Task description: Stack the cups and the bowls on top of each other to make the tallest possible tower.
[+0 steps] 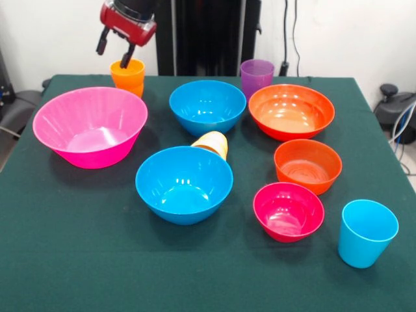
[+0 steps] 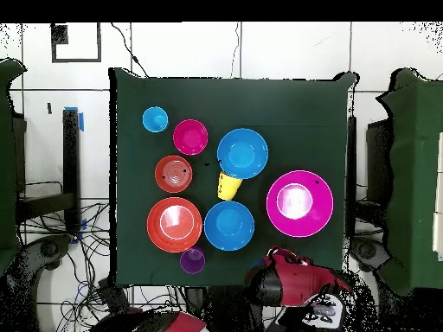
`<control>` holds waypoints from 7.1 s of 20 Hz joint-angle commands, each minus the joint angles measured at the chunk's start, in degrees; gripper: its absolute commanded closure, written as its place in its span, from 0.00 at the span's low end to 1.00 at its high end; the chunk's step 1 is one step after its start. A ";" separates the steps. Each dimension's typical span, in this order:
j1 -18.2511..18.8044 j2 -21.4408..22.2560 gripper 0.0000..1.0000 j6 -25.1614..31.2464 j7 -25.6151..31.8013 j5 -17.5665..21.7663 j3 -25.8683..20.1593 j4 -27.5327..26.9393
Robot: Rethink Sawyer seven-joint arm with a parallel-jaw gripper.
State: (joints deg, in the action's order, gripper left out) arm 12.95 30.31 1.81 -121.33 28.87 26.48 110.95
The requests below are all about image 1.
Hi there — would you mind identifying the small crimson bowl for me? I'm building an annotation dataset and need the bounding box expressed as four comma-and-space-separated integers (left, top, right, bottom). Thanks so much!
253, 181, 325, 243

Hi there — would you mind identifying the blue cable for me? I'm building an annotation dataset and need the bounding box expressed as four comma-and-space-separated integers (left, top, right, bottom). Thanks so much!
391, 103, 416, 144

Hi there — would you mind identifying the blue bowl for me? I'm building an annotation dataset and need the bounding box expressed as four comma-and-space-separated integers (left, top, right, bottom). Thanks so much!
168, 80, 247, 138
135, 146, 234, 226

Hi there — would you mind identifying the yellow cup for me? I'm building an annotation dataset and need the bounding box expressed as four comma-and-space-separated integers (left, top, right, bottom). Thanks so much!
190, 131, 229, 162

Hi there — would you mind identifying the orange cup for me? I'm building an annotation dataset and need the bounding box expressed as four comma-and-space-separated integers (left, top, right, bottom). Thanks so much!
109, 59, 146, 99

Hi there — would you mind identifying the black wall cable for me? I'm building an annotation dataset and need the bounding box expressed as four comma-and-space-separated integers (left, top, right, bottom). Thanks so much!
279, 0, 311, 79

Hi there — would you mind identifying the large pink bowl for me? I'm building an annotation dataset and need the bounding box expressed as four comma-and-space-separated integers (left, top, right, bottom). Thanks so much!
32, 86, 149, 170

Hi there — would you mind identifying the black equipment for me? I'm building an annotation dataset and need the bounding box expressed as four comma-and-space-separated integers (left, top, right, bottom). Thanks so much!
0, 48, 14, 108

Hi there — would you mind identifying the dark green table cloth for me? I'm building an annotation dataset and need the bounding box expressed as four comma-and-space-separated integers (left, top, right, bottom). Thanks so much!
0, 74, 416, 312

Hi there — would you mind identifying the white cable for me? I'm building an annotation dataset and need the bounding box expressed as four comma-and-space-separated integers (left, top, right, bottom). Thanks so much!
388, 100, 416, 176

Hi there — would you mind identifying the large orange bowl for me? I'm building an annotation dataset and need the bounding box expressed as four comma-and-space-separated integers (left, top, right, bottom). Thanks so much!
248, 83, 335, 142

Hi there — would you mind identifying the purple cup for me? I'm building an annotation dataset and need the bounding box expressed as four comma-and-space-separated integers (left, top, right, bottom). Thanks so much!
240, 58, 276, 102

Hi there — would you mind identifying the light blue cup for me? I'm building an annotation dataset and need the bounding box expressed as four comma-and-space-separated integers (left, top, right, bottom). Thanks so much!
337, 199, 400, 269

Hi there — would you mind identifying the small orange bowl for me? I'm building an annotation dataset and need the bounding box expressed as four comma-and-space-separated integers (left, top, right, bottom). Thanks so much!
274, 138, 343, 196

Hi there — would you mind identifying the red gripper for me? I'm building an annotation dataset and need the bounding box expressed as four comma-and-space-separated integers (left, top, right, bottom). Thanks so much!
96, 1, 158, 70

